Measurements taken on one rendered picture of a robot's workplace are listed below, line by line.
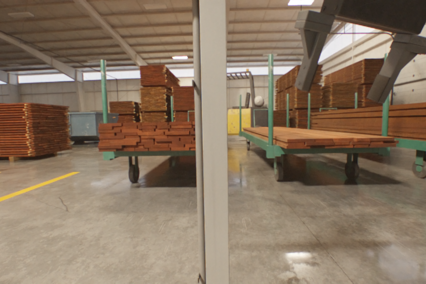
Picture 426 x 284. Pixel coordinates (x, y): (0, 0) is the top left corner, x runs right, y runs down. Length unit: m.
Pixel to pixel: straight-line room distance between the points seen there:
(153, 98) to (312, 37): 9.67
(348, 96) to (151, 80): 8.27
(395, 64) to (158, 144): 1.73
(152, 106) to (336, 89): 7.75
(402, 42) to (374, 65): 11.17
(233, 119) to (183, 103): 3.22
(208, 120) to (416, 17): 0.39
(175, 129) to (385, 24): 1.67
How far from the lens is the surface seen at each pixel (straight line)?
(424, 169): 3.27
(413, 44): 0.44
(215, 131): 0.52
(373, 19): 0.38
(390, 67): 0.44
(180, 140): 1.88
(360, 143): 2.20
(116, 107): 10.49
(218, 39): 0.56
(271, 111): 2.17
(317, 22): 0.35
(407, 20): 0.41
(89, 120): 7.10
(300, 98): 10.13
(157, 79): 9.91
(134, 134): 2.00
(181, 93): 9.61
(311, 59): 0.36
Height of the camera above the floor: 0.66
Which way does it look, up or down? 5 degrees down
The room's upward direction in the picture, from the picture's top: 1 degrees counter-clockwise
